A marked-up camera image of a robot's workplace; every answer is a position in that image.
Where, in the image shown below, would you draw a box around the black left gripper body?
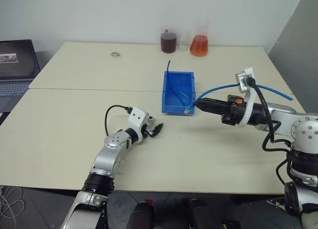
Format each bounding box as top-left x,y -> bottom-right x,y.
142,114 -> 156,138

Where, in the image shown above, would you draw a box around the blue plastic bin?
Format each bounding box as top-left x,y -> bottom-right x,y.
161,71 -> 197,115

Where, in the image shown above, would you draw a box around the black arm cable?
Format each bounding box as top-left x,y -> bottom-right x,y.
248,76 -> 295,190
104,104 -> 132,137

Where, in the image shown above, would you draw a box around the flask with dark red liquid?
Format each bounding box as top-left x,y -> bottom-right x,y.
160,29 -> 178,54

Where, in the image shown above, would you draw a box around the blue cable with clear plug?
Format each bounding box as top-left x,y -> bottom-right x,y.
183,82 -> 294,115

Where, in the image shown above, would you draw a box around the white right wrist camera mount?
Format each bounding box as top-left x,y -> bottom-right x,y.
235,67 -> 255,128

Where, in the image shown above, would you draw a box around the white cords on floor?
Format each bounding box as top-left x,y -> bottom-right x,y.
0,185 -> 25,218

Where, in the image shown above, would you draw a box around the grey laptop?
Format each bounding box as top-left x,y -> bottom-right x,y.
0,39 -> 41,113

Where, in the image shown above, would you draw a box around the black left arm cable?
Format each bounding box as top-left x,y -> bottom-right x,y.
104,104 -> 132,137

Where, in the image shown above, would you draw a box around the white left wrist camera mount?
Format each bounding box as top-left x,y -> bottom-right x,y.
128,106 -> 150,143

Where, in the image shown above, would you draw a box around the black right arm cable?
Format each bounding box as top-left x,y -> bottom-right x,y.
248,76 -> 295,190

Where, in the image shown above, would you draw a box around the conical flask with orange liquid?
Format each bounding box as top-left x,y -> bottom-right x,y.
190,22 -> 210,57

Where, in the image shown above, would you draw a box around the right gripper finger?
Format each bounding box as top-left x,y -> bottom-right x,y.
194,104 -> 228,116
194,98 -> 228,107

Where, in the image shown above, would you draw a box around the clear empty beaker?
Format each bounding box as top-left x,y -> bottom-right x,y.
177,31 -> 191,52

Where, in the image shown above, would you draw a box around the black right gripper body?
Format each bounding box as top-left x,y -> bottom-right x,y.
221,94 -> 247,127

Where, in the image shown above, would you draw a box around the dark rounded shape red cap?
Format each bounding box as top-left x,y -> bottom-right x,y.
183,197 -> 217,229
130,198 -> 155,229

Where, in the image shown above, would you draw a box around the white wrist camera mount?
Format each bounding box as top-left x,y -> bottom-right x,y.
128,106 -> 150,143
235,67 -> 255,128

